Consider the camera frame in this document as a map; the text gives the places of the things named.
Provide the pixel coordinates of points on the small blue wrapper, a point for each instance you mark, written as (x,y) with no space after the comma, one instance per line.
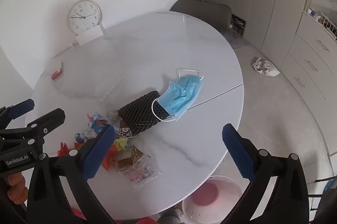
(78,137)

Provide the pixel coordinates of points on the black foam net sleeve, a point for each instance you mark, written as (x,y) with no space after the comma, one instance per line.
(139,114)

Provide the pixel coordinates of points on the gold snack packet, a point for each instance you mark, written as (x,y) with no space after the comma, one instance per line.
(129,156)

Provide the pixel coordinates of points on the floor mat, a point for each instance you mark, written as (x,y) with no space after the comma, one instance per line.
(234,39)

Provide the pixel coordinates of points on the tall beige wardrobe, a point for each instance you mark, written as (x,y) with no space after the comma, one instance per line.
(279,15)

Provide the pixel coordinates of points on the orange wrapper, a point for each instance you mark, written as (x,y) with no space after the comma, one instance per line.
(109,158)

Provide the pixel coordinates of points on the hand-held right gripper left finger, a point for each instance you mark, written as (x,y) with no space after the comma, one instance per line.
(100,151)

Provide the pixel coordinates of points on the black metal stand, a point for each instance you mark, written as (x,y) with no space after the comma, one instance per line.
(322,181)

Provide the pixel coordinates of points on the yellow wrapper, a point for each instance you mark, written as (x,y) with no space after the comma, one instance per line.
(121,144)

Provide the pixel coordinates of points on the clear printed plastic packet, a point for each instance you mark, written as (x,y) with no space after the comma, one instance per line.
(140,174)

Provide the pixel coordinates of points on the clear plastic packaging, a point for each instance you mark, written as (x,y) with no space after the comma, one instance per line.
(110,84)

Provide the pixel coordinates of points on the grey paper ball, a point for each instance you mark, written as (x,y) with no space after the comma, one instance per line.
(113,113)

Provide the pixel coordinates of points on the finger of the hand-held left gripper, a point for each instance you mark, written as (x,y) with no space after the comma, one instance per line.
(50,119)
(23,106)

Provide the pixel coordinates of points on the blue face mask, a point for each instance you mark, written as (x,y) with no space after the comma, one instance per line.
(181,94)

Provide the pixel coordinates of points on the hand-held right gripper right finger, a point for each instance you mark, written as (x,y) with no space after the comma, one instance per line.
(237,152)

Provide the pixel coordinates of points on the red wrapper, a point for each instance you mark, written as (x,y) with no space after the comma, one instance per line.
(63,150)

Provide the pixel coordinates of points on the person's left hand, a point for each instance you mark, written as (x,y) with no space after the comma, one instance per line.
(16,185)

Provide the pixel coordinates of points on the grey chair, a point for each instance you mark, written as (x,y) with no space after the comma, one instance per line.
(202,11)

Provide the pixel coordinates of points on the blue printed wrapper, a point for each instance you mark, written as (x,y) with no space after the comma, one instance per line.
(98,122)

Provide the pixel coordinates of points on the white folded card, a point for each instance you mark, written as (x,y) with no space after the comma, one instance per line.
(89,36)

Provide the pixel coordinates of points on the shoes in cabinet opening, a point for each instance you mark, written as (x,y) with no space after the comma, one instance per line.
(238,23)

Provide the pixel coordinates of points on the translucent pink trash bin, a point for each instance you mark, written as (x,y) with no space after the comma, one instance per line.
(210,192)

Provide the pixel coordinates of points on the beige drawer cabinet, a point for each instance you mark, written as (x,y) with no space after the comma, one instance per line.
(310,55)

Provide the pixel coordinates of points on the white plastic bag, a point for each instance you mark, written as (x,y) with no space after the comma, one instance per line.
(264,67)

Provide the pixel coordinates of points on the round white wall clock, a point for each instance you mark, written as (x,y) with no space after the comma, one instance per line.
(83,15)

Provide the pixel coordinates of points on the red and white small box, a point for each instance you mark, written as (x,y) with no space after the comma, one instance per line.
(57,72)

